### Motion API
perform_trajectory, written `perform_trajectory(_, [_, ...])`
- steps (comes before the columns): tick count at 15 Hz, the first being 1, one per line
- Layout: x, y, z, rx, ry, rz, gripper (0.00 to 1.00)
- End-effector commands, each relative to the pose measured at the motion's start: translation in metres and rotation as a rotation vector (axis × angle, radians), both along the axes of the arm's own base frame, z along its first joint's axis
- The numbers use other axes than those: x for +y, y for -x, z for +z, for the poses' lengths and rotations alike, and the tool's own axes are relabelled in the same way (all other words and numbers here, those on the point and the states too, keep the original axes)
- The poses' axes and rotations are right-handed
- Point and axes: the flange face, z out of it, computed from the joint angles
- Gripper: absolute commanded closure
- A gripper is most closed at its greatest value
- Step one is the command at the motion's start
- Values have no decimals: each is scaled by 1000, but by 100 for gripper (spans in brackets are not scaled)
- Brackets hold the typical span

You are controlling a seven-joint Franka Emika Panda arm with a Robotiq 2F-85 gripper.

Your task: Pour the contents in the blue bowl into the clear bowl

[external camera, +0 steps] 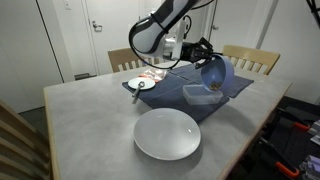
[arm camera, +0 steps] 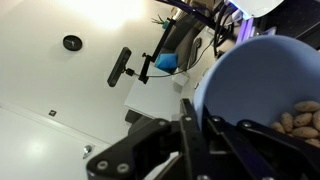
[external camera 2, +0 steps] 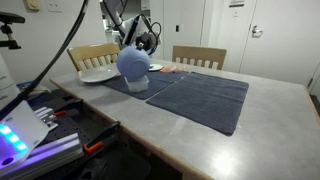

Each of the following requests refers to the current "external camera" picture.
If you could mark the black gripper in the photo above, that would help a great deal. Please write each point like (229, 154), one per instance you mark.
(190, 51)

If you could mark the blue bowl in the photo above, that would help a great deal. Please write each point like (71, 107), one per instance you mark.
(221, 71)

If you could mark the brown food pieces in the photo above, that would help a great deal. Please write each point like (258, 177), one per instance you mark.
(214, 86)

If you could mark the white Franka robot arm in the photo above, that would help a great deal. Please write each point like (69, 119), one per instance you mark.
(150, 36)

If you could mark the clear plastic container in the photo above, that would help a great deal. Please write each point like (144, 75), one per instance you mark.
(201, 96)

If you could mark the white door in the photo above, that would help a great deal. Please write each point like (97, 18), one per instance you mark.
(113, 26)
(240, 23)

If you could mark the light wooden slat-back chair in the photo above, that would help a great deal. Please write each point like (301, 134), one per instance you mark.
(20, 143)
(253, 55)
(121, 56)

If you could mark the orange snack packet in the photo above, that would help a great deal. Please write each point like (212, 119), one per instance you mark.
(153, 74)

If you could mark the small white plate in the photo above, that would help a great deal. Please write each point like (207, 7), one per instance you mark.
(148, 83)

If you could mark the metal spoon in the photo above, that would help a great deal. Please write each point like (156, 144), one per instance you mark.
(137, 91)

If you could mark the large white plate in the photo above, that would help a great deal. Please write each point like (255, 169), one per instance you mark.
(166, 133)

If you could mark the dark low floor box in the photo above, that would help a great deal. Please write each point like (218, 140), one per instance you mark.
(85, 76)

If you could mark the silver metal block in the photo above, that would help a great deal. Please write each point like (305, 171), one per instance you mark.
(315, 128)

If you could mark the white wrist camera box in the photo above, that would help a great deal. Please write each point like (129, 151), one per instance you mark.
(180, 36)

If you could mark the black camera tripod mount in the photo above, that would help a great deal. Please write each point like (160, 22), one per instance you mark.
(315, 13)

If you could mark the aluminium extrusion rail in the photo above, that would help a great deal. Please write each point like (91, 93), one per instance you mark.
(310, 168)

